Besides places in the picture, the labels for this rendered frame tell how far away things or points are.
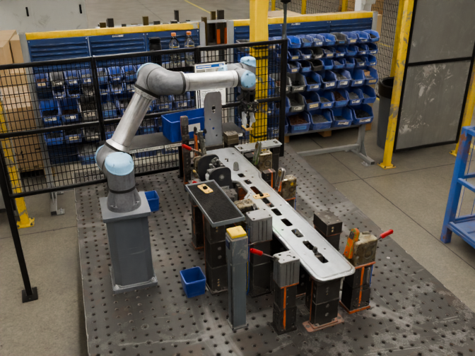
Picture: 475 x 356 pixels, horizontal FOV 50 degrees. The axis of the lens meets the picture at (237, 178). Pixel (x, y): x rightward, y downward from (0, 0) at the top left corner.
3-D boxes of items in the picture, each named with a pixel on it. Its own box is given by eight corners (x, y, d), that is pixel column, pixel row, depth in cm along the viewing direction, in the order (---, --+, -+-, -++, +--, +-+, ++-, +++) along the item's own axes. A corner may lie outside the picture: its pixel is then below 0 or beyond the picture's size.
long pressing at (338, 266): (365, 270, 199) (365, 268, 198) (314, 285, 191) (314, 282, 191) (233, 147, 314) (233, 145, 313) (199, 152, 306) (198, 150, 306)
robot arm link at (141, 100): (97, 174, 221) (155, 62, 215) (88, 162, 233) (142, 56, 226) (121, 182, 228) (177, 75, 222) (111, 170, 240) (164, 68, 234)
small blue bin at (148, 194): (160, 210, 301) (160, 197, 298) (144, 214, 298) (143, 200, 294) (156, 203, 310) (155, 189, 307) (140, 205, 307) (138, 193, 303)
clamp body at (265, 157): (275, 205, 306) (276, 153, 291) (257, 210, 302) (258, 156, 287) (268, 199, 314) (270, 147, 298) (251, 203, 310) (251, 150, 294)
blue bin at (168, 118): (215, 133, 324) (215, 114, 318) (172, 143, 311) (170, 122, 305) (204, 126, 337) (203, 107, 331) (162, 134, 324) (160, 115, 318)
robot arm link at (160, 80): (156, 74, 205) (258, 67, 229) (147, 68, 214) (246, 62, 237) (157, 102, 210) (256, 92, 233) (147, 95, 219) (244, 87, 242)
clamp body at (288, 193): (299, 235, 276) (302, 179, 261) (278, 240, 272) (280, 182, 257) (290, 227, 284) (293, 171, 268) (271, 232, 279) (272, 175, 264)
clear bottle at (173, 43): (182, 65, 322) (179, 33, 313) (172, 66, 320) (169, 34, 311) (178, 63, 327) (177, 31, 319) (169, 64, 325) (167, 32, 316)
